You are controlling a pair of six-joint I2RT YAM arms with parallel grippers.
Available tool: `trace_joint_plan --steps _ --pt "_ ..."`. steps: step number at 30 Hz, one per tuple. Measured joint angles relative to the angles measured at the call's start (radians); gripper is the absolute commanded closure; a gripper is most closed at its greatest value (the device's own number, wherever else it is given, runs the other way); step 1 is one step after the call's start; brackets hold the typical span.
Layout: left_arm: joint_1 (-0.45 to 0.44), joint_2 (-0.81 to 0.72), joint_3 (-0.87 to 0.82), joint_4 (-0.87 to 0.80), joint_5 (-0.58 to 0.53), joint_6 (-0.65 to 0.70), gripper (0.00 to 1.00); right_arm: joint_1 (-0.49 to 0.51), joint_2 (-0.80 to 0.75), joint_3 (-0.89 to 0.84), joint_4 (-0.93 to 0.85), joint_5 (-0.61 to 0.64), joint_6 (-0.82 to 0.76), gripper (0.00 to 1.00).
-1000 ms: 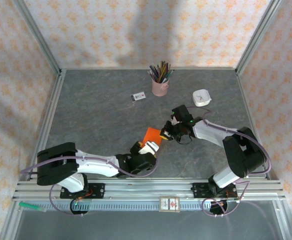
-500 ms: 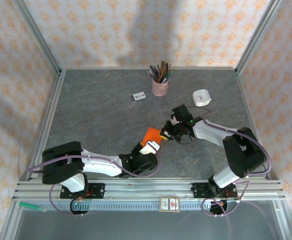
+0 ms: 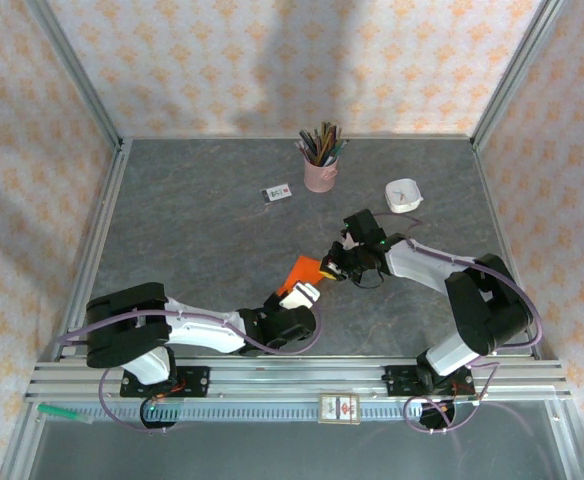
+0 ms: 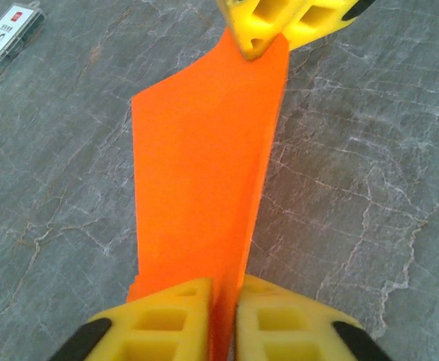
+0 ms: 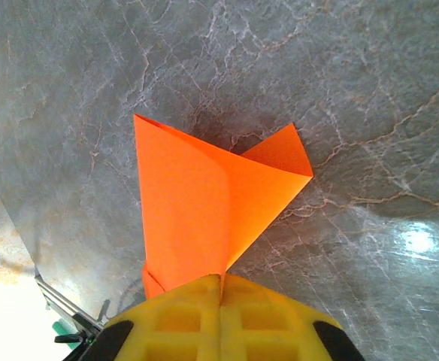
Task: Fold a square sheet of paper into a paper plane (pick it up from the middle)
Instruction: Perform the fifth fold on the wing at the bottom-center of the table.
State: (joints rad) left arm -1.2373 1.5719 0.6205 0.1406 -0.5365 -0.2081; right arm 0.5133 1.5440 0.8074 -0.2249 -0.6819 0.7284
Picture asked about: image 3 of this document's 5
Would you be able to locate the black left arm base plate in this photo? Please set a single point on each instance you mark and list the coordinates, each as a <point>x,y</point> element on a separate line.
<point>197,382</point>

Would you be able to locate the green marker pen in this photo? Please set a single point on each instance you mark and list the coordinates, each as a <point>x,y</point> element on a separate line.
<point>57,411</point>

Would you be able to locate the black white printed card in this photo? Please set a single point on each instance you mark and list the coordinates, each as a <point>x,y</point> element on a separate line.
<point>277,193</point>

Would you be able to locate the brown pencil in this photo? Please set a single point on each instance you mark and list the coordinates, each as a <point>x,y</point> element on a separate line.
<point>326,135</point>

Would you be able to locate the aluminium frame leg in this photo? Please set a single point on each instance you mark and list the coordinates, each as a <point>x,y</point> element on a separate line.
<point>19,445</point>
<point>569,440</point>

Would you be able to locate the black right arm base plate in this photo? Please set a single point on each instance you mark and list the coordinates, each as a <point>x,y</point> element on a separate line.
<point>397,380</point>

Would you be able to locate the wide aluminium base rail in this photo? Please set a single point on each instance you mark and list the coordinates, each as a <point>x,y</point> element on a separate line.
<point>297,375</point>

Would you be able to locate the teal green pen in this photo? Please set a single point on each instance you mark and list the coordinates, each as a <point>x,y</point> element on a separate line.
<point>341,148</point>

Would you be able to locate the pink pen cup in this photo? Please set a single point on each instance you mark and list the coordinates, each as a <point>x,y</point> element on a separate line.
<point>319,177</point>

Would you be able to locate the dark grey pen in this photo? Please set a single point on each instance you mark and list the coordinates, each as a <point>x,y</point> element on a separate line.
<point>306,142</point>

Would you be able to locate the label tag on rail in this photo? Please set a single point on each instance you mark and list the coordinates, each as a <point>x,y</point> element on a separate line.
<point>339,407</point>

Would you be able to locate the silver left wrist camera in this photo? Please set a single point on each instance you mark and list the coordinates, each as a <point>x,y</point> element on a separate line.
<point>299,295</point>

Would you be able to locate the orange paper sheet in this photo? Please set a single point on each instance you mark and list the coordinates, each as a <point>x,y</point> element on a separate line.
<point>304,272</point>

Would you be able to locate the aluminium frame post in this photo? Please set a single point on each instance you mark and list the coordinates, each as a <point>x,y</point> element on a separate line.
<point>77,75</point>
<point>514,70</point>

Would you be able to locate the white pen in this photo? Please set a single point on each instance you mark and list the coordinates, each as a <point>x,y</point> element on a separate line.
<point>302,149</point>

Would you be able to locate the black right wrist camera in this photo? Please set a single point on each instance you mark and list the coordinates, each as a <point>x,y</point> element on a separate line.
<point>364,227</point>

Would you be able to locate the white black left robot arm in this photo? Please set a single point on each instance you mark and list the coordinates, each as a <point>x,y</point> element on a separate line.
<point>202,327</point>

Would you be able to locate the aluminium table side rail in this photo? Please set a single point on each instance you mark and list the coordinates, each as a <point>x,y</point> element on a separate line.
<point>102,220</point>
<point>502,220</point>

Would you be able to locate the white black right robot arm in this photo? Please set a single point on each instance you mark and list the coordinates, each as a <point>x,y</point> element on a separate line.
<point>417,262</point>

